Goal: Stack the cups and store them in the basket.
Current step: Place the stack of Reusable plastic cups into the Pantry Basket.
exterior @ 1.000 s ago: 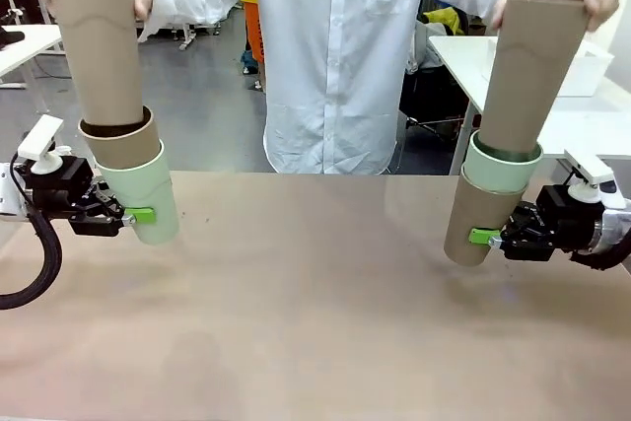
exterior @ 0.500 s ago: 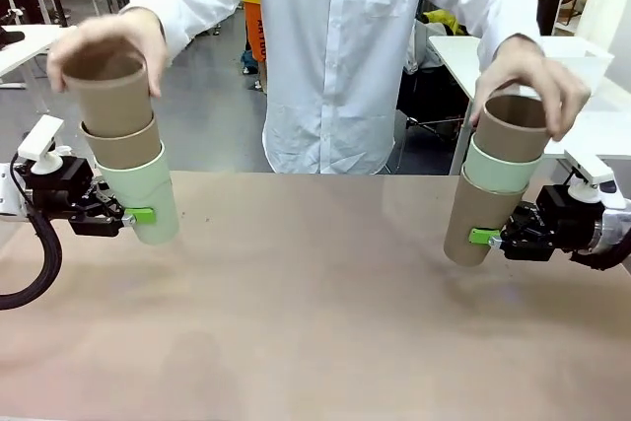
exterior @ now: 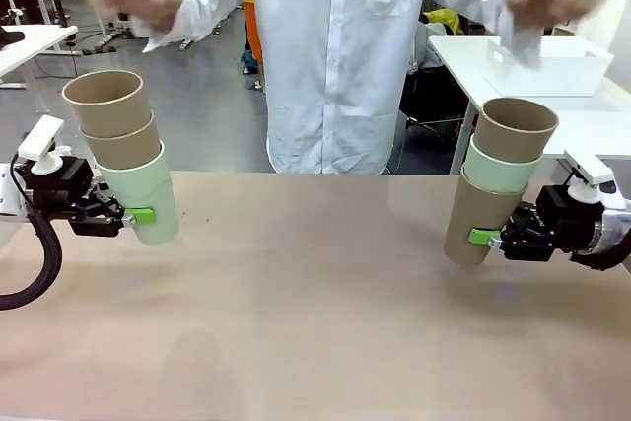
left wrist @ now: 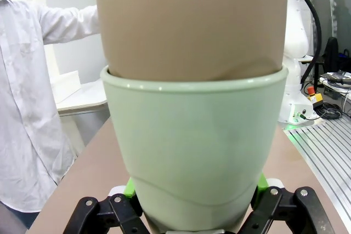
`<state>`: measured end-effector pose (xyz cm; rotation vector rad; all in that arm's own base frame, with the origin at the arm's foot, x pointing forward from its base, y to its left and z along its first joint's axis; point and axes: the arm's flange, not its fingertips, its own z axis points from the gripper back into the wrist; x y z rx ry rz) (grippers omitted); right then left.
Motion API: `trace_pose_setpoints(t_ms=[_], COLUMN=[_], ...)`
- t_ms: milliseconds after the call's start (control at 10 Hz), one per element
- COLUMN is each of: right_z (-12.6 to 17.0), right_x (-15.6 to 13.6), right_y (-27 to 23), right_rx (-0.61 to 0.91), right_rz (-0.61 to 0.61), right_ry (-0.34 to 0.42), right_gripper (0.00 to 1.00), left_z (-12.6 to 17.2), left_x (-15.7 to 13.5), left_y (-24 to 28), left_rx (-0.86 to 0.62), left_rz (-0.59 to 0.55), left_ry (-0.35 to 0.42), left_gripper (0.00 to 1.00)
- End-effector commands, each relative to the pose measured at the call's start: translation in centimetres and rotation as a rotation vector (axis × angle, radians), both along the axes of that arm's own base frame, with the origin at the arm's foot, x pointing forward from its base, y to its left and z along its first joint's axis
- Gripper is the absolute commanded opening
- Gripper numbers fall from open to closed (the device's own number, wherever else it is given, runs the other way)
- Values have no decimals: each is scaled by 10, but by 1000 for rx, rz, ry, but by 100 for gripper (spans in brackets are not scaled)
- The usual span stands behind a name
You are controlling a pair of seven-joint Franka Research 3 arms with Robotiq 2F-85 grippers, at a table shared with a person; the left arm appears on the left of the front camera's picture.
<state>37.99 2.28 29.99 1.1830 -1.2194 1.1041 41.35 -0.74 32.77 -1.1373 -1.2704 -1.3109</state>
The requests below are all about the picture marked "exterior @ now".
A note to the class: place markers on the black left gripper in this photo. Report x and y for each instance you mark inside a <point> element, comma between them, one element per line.
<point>64,189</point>

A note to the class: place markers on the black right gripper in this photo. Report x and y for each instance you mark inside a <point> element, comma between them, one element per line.
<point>552,229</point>

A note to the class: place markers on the mint green paper cup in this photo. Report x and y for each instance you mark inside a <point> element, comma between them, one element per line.
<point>498,172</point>
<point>148,194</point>

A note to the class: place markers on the white plastic basket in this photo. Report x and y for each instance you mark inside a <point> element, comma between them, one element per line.
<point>557,71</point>

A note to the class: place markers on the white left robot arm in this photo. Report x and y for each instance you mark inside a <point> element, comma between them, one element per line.
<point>7,194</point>

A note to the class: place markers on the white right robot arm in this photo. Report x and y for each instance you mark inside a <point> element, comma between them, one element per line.
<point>613,229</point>

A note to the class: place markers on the black office chair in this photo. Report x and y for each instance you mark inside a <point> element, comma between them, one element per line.
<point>434,105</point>

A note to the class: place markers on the large white side table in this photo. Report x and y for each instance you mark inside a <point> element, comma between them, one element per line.
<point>591,130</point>

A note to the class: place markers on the small white side table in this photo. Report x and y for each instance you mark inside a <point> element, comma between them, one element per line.
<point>34,44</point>

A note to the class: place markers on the orange object behind person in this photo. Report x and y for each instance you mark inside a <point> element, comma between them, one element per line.
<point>252,31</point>

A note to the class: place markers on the yellow green bag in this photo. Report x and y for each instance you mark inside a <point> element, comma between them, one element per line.
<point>443,21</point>

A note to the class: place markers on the person's torso white shirt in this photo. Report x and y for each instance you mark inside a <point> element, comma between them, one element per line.
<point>335,71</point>

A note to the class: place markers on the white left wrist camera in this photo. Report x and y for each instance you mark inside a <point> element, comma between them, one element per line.
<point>42,137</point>

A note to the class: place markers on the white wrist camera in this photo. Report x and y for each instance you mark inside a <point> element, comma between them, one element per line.
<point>42,137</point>
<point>594,179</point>

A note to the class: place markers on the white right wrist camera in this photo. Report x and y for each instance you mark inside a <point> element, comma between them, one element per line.
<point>594,179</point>

